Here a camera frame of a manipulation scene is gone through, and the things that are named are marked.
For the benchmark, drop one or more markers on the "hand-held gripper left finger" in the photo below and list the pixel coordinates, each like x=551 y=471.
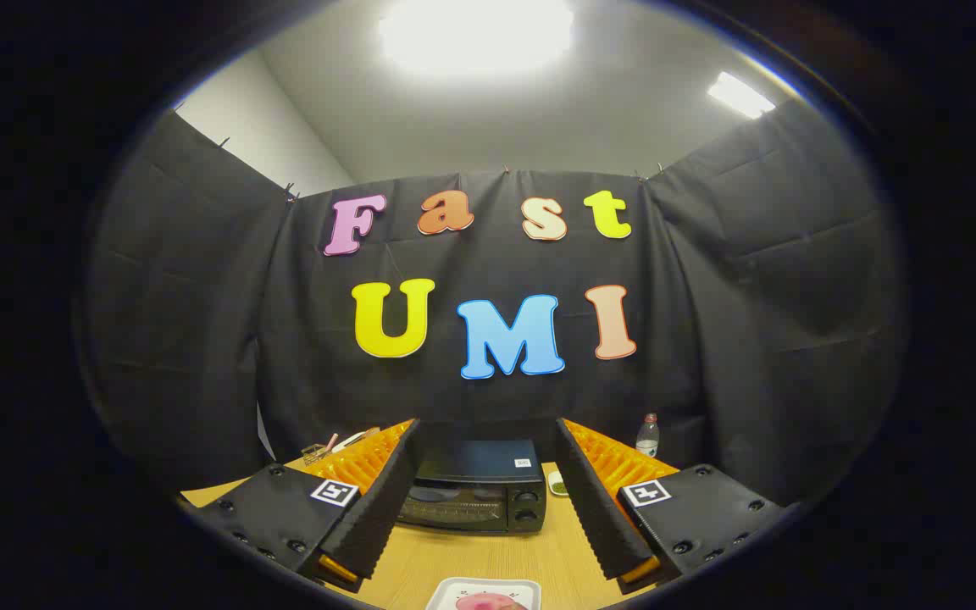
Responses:
x=378 y=508

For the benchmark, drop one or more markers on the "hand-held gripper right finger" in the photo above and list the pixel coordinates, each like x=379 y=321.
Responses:
x=602 y=508

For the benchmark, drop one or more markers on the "black toaster oven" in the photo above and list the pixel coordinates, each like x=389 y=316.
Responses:
x=475 y=487

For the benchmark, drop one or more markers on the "white square plate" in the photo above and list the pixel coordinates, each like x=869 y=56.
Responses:
x=446 y=593

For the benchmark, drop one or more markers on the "pink round ham slice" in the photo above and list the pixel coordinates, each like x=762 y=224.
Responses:
x=488 y=603

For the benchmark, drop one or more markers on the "white pop-up toaster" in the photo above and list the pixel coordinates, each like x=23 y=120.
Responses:
x=354 y=440

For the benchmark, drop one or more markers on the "small divided bean dish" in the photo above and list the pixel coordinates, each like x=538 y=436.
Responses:
x=557 y=484

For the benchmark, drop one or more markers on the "red label plastic water bottle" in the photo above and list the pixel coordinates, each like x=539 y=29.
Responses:
x=647 y=436

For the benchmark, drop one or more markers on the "black backdrop cloth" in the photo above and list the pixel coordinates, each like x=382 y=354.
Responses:
x=200 y=339

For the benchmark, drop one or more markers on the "small ceiling light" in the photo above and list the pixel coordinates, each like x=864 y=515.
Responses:
x=740 y=95

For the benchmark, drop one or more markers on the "large ceiling light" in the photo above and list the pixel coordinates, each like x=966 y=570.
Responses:
x=475 y=34

